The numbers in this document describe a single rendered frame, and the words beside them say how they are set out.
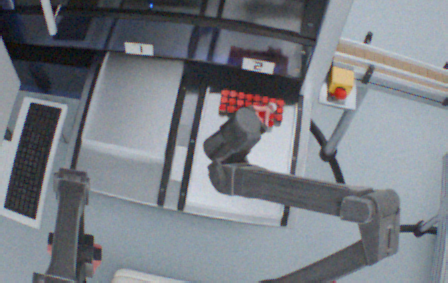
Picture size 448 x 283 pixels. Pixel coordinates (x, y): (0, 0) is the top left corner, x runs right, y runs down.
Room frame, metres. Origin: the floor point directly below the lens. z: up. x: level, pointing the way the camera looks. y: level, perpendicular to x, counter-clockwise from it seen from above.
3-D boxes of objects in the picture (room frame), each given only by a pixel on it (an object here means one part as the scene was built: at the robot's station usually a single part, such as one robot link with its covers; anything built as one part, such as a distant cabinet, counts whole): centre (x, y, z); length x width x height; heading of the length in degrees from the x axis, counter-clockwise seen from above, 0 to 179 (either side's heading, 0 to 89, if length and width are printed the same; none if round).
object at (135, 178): (0.66, 0.11, 0.87); 0.70 x 0.48 x 0.02; 89
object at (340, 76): (0.84, -0.32, 0.99); 0.08 x 0.07 x 0.07; 179
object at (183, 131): (0.58, 0.11, 0.91); 0.14 x 0.03 x 0.06; 179
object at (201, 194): (0.61, -0.06, 0.90); 0.34 x 0.26 x 0.04; 179
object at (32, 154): (0.50, 0.62, 0.82); 0.40 x 0.14 x 0.02; 177
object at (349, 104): (0.88, -0.33, 0.87); 0.14 x 0.13 x 0.02; 179
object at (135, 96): (0.74, 0.28, 0.90); 0.34 x 0.26 x 0.04; 179
